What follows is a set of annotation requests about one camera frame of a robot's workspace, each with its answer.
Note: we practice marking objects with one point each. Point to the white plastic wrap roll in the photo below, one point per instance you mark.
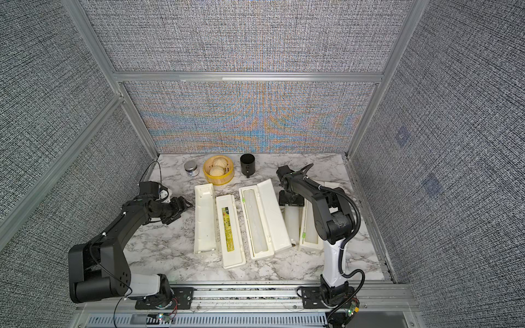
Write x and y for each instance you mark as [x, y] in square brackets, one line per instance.
[232, 250]

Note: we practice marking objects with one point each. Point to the yellow bowl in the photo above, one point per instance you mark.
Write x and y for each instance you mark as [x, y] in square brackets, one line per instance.
[220, 180]

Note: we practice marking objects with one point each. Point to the small silver lidded jar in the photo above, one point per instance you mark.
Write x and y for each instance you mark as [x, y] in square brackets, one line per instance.
[191, 168]

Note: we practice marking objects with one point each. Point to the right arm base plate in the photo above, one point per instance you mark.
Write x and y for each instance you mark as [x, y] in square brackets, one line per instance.
[312, 297]

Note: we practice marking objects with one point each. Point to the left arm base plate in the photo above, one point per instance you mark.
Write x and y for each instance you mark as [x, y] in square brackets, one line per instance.
[179, 298]

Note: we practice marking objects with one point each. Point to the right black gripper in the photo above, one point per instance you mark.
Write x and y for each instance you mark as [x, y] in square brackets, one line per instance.
[298, 201]

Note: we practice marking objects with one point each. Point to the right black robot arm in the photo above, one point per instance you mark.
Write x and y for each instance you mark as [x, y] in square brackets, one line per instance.
[337, 220]

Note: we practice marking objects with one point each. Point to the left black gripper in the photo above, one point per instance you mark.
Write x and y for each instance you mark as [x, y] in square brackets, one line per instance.
[179, 206]

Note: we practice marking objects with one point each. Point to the white wrap dispenser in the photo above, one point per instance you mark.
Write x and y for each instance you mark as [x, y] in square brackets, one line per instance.
[205, 240]
[309, 239]
[265, 227]

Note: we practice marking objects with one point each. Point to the black cup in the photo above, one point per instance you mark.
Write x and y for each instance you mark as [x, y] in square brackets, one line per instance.
[248, 166]

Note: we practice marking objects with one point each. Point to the aluminium front rail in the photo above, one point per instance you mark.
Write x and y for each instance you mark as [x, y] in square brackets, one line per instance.
[259, 304]

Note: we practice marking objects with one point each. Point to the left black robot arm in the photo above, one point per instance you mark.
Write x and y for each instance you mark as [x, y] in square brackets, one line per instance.
[99, 270]

